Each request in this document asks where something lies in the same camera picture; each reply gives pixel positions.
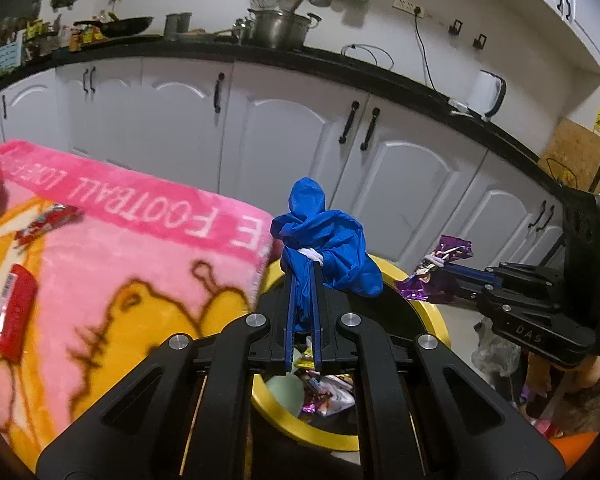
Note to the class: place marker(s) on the small metal pot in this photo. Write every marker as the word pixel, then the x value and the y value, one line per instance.
pixel 177 27

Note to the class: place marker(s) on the white electric kettle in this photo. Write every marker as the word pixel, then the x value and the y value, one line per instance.
pixel 485 95

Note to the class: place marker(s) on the yellow rimmed black bin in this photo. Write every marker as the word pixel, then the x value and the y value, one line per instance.
pixel 430 320

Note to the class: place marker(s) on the steel stockpot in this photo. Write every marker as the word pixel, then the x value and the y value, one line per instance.
pixel 280 27

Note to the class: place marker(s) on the black wok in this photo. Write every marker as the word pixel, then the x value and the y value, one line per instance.
pixel 120 26

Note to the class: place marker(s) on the person's right hand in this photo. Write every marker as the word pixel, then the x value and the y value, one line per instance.
pixel 545 375

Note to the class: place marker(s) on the black kitchen countertop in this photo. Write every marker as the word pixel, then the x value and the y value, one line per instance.
pixel 405 80

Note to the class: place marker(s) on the red white snack wrapper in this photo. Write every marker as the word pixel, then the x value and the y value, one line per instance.
pixel 45 222

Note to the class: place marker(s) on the pink printed blanket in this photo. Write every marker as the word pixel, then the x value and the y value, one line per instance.
pixel 130 260

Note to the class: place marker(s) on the light green cloth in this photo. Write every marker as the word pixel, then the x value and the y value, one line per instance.
pixel 282 395

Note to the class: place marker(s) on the clear plastic bag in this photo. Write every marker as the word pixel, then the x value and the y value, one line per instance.
pixel 495 350

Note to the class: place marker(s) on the orange stool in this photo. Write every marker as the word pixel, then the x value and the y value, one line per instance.
pixel 575 447

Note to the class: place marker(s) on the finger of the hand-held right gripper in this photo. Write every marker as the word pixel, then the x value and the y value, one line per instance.
pixel 530 320
pixel 480 275

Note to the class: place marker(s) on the wall power socket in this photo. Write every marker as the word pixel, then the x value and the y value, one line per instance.
pixel 409 5

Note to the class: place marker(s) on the blue plastic bag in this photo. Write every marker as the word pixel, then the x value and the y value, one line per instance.
pixel 330 240

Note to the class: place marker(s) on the purple snack wrapper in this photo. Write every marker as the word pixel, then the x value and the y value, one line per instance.
pixel 430 285

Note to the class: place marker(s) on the brown chipboard panel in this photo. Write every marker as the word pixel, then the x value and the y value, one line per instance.
pixel 575 150

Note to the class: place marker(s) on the red snack packet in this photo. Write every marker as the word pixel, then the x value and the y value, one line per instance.
pixel 15 310

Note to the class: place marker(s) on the cluster of seasoning bottles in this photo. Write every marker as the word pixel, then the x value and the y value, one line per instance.
pixel 45 35

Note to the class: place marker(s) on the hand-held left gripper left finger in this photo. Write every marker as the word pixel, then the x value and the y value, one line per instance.
pixel 291 320

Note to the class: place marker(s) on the black wall hook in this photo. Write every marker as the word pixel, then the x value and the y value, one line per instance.
pixel 479 41
pixel 456 27

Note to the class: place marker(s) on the row of white cabinet doors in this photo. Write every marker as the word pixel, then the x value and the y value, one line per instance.
pixel 280 135

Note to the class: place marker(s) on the light blue basket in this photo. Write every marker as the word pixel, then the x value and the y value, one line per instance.
pixel 8 54

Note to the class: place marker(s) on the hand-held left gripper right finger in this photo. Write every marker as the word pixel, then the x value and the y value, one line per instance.
pixel 319 330

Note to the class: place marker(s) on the white plug adapter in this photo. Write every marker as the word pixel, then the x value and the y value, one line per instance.
pixel 459 107

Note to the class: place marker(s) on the pile of shiny wrappers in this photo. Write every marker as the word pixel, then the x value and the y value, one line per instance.
pixel 330 392

